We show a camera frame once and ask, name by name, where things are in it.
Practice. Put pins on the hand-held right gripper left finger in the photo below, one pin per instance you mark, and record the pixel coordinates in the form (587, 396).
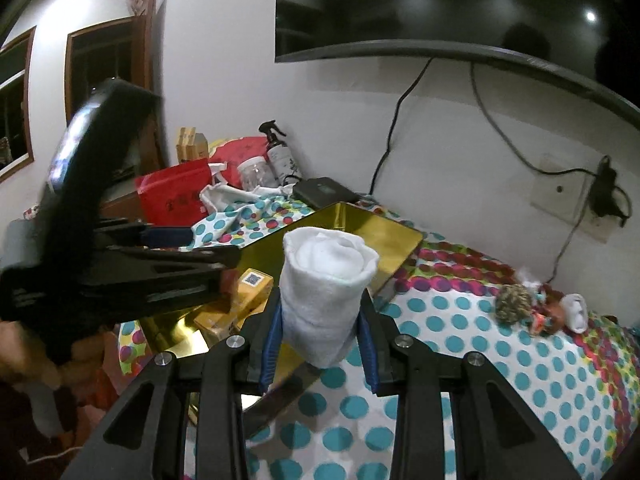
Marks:
(272, 345)

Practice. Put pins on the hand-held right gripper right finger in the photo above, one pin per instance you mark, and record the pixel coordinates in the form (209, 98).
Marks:
(370, 355)

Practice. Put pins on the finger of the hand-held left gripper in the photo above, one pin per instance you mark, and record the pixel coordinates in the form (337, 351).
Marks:
(167, 235)
(165, 280)

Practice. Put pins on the yellow box with cup picture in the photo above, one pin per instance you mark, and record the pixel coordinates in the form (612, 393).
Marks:
(252, 285)

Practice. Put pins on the white sock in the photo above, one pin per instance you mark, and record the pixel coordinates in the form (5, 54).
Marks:
(575, 312)
(325, 300)

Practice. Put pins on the gold tin box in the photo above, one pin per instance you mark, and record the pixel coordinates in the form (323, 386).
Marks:
(375, 240)

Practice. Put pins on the brown plush toy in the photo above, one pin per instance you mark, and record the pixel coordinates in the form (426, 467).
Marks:
(547, 310)

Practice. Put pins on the person's left hand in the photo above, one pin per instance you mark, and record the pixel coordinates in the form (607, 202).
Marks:
(20, 355)

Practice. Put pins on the red gift bag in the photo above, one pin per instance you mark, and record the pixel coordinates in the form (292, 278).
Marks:
(170, 195)

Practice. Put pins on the polka-dot tablecloth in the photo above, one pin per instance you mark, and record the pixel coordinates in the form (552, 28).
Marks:
(450, 385)

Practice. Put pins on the tan cardboard carton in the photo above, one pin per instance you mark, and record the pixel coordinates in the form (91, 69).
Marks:
(192, 145)

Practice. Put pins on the clear plastic jar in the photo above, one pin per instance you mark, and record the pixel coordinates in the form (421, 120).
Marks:
(255, 175)

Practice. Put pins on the pink-red bag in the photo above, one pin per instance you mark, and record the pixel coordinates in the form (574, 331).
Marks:
(240, 150)

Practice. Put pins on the wooden framed window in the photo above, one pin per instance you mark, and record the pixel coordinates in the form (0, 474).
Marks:
(110, 55)
(15, 105)

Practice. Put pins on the white spray bottle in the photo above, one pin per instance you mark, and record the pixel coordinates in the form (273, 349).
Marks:
(282, 160)

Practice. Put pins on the black set-top box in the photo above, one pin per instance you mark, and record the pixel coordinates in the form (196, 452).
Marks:
(325, 191)

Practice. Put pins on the black charger adapter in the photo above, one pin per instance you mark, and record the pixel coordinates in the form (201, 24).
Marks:
(605, 185)

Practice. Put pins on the wall socket plate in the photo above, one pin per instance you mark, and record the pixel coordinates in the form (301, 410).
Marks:
(555, 190)

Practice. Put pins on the black wall television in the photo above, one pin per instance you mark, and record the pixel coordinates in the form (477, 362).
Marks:
(425, 10)

